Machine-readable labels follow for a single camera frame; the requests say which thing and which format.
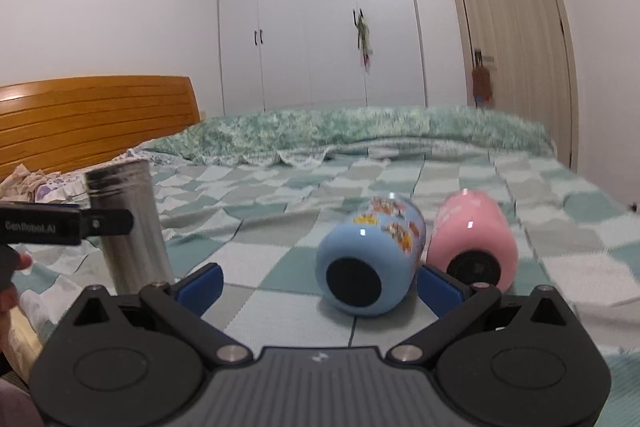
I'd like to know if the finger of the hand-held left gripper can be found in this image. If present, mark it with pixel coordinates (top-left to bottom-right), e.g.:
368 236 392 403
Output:
80 207 135 239

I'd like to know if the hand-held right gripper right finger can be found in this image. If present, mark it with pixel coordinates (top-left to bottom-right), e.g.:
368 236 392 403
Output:
387 266 568 363

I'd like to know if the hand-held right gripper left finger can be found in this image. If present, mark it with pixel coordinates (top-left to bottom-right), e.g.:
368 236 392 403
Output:
74 263 252 364

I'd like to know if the stainless steel cup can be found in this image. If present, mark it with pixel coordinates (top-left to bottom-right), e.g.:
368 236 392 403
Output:
85 158 176 297

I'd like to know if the blue cartoon print cup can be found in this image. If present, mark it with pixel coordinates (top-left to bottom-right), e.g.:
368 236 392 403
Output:
315 193 427 318

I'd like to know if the pink cup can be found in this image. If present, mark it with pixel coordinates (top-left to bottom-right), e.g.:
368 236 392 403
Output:
425 189 519 293

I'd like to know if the person's left hand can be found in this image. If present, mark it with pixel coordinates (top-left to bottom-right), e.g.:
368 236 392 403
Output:
0 256 34 360

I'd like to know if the crumpled beige cloth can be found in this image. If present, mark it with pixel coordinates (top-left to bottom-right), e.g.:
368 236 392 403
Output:
0 163 53 204

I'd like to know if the purple floral pillow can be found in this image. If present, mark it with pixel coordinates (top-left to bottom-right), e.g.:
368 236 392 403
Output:
34 171 92 208

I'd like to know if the green checkered bed sheet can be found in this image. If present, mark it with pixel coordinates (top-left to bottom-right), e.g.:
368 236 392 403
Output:
0 146 640 427

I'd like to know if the wooden headboard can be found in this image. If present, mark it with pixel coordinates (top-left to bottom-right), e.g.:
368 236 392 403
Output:
0 75 201 184

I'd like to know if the person's grey clothing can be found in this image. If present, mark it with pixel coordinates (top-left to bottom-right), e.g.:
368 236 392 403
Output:
0 377 47 427

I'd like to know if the green fluffy quilt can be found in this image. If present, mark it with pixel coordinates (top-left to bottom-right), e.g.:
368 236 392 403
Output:
142 105 557 168

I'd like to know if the brown hanging pouch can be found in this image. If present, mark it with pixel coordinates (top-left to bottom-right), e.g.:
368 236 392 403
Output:
471 49 496 108

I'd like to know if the hanging colourful ornament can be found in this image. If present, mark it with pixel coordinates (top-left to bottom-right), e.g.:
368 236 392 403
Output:
352 9 376 70

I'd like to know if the beige door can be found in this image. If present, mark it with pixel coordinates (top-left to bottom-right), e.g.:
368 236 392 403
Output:
438 0 581 172

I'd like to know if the white wardrobe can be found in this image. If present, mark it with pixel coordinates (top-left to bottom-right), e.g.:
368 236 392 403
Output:
216 0 429 118

